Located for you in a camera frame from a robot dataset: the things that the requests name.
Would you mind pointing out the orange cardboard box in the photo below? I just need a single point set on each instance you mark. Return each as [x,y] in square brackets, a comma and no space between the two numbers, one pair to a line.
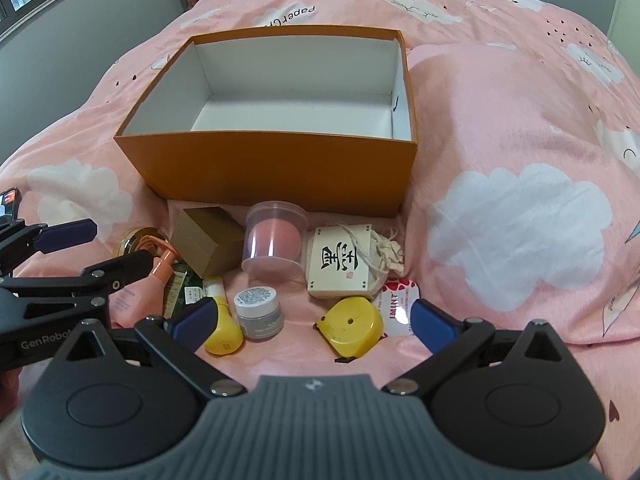
[265,170]

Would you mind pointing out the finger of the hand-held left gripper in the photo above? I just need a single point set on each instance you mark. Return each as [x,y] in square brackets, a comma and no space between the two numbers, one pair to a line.
[67,235]
[125,266]

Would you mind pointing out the gold cardboard box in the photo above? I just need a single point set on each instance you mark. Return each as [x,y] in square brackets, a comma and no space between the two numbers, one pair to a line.
[200,240]

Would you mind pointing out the yellow tape measure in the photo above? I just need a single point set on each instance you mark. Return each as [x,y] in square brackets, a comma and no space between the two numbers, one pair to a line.
[350,327]

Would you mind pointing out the white packet with red hearts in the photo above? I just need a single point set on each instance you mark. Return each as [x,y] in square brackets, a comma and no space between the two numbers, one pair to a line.
[395,305]

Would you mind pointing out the pink pump bottle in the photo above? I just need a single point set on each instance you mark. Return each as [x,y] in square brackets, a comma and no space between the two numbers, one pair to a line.
[145,300]

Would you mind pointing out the clear container with pink puff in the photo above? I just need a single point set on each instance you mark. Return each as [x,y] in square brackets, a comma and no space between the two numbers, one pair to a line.
[272,245]

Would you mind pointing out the white box with black calligraphy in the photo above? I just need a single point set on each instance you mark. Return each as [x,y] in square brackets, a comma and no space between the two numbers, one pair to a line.
[335,260]

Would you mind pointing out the small white cream jar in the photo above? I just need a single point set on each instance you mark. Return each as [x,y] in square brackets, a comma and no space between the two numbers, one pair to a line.
[257,317]

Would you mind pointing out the yellow tube with white cap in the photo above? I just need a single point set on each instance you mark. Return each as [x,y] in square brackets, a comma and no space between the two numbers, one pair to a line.
[225,332]

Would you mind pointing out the round gold tin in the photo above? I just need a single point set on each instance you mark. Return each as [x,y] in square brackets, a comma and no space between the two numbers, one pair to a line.
[135,240]

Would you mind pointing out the green packet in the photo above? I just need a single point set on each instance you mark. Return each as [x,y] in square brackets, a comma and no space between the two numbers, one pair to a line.
[187,285]

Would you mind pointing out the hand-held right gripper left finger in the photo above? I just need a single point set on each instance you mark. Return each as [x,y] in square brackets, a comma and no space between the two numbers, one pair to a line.
[194,319]

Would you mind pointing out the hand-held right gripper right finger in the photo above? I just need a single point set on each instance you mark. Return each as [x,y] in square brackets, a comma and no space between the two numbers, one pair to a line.
[432,322]

